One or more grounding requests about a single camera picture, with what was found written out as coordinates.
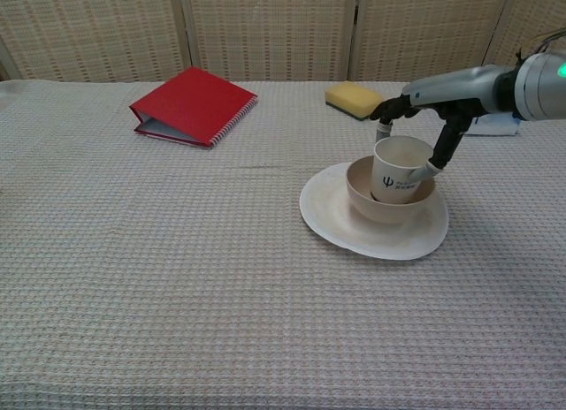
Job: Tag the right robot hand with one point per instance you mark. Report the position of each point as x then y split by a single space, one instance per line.
460 89

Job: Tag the white paper cup blue logo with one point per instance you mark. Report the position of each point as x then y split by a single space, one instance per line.
393 167

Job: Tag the beige bowl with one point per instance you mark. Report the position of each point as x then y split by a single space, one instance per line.
384 211

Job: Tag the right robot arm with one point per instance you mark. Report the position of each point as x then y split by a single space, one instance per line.
541 92

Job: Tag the white paper plate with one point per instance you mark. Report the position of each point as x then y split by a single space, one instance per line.
327 211

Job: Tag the blue tissue pack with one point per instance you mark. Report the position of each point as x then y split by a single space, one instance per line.
495 127

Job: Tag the yellow sponge with green pad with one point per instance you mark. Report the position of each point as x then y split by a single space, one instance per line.
351 96

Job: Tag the woven folding screen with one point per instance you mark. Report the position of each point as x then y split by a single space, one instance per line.
274 30

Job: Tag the beige waffle weave tablecloth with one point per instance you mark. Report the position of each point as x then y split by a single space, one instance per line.
177 273

